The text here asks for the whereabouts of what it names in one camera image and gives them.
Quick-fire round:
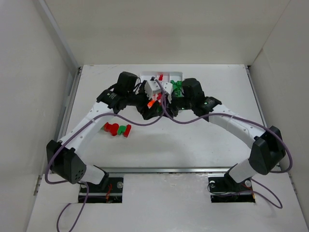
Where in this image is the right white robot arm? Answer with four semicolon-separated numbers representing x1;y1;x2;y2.
163;78;289;192

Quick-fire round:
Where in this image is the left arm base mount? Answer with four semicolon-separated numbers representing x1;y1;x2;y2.
86;175;124;203

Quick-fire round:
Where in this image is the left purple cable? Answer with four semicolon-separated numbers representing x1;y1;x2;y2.
45;77;169;232

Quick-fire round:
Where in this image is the aluminium rail front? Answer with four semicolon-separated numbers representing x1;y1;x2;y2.
89;166;282;174

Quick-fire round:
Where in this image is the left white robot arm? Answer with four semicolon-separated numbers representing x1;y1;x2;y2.
45;72;158;189

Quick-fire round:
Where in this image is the white three-compartment tray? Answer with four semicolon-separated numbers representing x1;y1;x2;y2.
139;71;183;82

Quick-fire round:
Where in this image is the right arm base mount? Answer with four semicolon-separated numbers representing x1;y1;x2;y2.
207;170;255;203

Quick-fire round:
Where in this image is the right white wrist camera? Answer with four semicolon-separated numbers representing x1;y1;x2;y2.
163;82;173;103

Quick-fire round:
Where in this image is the green red long lego assembly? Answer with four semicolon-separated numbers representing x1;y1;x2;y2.
102;122;132;138

